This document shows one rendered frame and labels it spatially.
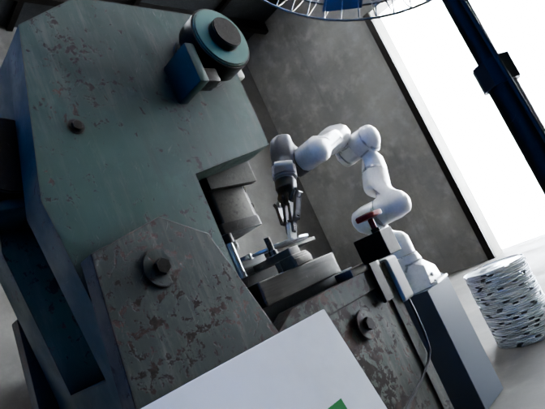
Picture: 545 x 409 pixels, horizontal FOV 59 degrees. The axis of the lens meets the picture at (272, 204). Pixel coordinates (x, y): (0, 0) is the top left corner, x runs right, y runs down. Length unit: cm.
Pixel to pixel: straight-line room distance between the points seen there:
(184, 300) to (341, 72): 586
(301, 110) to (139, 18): 575
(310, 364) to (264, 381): 12
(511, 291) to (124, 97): 187
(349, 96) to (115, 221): 570
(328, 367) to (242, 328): 21
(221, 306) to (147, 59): 66
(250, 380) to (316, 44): 618
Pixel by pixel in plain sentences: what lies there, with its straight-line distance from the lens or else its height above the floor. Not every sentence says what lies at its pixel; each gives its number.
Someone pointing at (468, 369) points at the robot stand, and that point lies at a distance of 191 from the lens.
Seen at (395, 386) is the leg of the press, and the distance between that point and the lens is 133.
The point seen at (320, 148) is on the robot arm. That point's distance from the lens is 169.
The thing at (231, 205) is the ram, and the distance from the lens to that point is 136.
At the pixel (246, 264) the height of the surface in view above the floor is 77.
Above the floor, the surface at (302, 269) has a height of 69.
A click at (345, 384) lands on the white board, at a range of 110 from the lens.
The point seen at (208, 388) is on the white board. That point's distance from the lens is 93.
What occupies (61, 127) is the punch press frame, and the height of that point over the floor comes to 115.
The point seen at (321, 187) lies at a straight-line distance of 691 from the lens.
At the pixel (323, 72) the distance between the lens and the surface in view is 680.
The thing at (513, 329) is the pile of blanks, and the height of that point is 8.
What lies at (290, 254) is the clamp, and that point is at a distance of 121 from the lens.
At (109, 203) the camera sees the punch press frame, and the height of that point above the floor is 97.
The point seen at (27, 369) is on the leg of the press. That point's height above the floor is 74.
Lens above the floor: 67
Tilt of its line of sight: 9 degrees up
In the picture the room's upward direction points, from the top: 24 degrees counter-clockwise
